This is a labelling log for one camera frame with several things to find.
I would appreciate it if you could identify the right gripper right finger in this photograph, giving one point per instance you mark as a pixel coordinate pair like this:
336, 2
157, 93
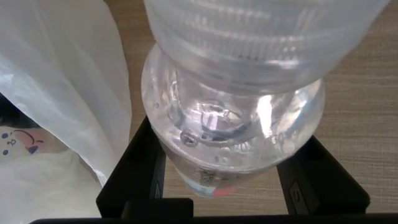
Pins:
326, 183

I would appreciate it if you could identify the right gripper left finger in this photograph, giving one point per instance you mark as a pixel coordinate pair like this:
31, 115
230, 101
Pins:
133, 174

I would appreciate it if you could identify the clear plastic water bottle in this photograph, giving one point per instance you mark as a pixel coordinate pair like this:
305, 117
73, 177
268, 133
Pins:
236, 102

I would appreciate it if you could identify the white plastic shopping bag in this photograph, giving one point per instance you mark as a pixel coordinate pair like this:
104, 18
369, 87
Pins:
62, 77

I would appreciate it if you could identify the pack with pink cartoon print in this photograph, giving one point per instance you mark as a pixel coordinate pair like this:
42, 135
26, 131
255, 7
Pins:
21, 143

